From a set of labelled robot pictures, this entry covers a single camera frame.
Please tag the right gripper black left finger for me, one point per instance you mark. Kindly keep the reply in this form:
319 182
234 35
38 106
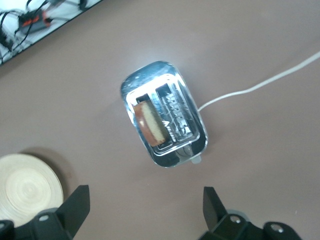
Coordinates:
72 212

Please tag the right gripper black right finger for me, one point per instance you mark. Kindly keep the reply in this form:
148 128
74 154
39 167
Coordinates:
217 215

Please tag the round wooden plate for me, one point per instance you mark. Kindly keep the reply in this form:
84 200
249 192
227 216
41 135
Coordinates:
27 190

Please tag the brown bread slice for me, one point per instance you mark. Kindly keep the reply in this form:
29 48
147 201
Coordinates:
152 125

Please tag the silver two-slot toaster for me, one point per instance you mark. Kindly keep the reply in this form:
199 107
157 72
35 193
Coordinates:
185 125

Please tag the black orange power adapter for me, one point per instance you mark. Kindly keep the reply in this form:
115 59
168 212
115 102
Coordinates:
32 21

